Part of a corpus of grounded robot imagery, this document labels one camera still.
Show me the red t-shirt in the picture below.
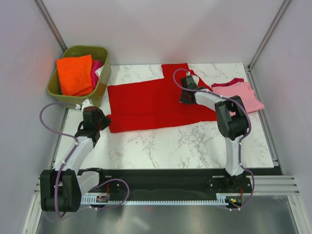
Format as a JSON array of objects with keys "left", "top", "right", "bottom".
[{"left": 108, "top": 63, "right": 216, "bottom": 133}]

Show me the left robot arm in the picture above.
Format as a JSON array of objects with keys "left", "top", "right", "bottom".
[{"left": 39, "top": 105, "right": 111, "bottom": 217}]

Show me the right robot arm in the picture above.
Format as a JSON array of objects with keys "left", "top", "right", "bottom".
[{"left": 179, "top": 75, "right": 251, "bottom": 192}]

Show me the white garment in bin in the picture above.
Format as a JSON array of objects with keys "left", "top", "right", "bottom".
[{"left": 95, "top": 66, "right": 103, "bottom": 78}]

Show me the orange t-shirt in bin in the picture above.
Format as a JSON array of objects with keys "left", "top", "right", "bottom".
[{"left": 57, "top": 55, "right": 94, "bottom": 97}]

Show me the folded pink t-shirt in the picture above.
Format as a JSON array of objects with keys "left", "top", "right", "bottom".
[{"left": 212, "top": 82, "right": 264, "bottom": 113}]

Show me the magenta t-shirt in bin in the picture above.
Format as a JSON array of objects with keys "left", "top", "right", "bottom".
[{"left": 91, "top": 60, "right": 103, "bottom": 88}]

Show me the olive green plastic bin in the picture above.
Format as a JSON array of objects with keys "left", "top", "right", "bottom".
[{"left": 46, "top": 45, "right": 112, "bottom": 108}]

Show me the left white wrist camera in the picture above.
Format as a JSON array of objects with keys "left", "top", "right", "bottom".
[{"left": 75, "top": 98, "right": 93, "bottom": 112}]

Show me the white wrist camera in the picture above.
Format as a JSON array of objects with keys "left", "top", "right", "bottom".
[
  {"left": 75, "top": 98, "right": 93, "bottom": 112},
  {"left": 186, "top": 70, "right": 201, "bottom": 86}
]

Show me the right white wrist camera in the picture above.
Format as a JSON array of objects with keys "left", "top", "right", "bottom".
[{"left": 186, "top": 70, "right": 201, "bottom": 86}]

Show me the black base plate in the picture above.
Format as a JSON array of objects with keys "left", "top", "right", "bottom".
[{"left": 91, "top": 168, "right": 252, "bottom": 201}]

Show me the aluminium rail right of table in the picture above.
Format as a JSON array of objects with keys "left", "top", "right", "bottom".
[{"left": 244, "top": 65, "right": 285, "bottom": 176}]

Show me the grey slotted cable duct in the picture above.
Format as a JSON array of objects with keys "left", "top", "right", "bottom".
[{"left": 80, "top": 194, "right": 244, "bottom": 205}]

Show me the aluminium rail front crossbar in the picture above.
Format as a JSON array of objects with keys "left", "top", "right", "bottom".
[{"left": 37, "top": 171, "right": 297, "bottom": 194}]

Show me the left aluminium frame post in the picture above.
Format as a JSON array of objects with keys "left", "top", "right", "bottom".
[{"left": 33, "top": 0, "right": 67, "bottom": 52}]

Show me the aluminium frame post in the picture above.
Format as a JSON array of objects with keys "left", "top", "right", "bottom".
[
  {"left": 246, "top": 0, "right": 292, "bottom": 72},
  {"left": 33, "top": 0, "right": 67, "bottom": 52}
]

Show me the right aluminium frame post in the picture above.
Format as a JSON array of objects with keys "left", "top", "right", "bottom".
[{"left": 246, "top": 0, "right": 292, "bottom": 72}]

